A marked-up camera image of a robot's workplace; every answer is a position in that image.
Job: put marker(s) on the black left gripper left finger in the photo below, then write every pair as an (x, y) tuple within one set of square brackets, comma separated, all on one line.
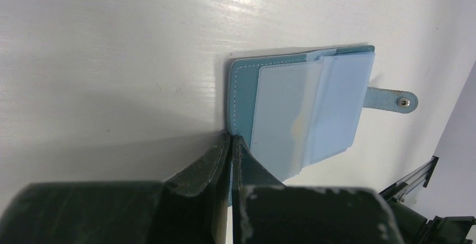
[(190, 207)]

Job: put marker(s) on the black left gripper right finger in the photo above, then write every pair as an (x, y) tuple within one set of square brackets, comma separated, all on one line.
[(264, 210)]

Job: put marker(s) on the blue leather card holder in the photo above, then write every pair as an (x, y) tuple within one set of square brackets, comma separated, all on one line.
[(295, 110)]

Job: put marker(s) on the aluminium frame rail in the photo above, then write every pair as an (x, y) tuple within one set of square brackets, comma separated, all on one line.
[(418, 178)]

